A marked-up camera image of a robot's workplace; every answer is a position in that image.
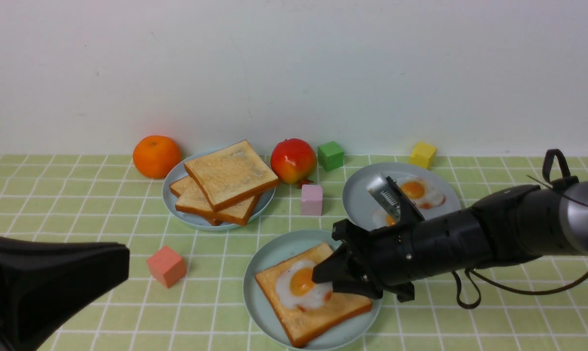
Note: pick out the green cube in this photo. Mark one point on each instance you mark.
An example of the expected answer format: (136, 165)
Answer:
(330, 155)

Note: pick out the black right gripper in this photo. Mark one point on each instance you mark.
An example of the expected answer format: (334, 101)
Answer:
(370, 263)

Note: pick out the light blue bread plate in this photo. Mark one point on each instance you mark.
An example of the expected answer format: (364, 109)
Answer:
(197, 221)

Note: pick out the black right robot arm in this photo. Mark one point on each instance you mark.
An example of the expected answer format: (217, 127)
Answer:
(510, 227)

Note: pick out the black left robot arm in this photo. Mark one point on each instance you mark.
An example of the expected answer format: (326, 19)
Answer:
(42, 285)

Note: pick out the yellow cube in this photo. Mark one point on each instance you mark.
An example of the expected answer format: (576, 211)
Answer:
(422, 155)

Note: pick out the grey egg plate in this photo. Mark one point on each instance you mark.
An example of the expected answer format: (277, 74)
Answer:
(360, 205)

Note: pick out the fried egg on plate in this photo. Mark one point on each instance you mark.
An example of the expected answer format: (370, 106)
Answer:
(421, 192)

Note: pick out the orange fruit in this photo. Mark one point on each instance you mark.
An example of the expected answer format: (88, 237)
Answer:
(154, 156)

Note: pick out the salmon pink cube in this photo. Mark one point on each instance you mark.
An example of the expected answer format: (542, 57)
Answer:
(167, 266)

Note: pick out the light blue sandwich plate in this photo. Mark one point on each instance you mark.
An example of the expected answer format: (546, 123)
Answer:
(276, 251)

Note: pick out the red apple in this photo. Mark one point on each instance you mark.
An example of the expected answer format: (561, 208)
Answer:
(293, 160)

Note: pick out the pink lilac cube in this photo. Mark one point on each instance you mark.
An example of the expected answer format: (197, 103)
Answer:
(311, 200)

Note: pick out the fried egg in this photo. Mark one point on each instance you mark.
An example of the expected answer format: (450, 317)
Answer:
(382, 219)
(296, 290)
(421, 192)

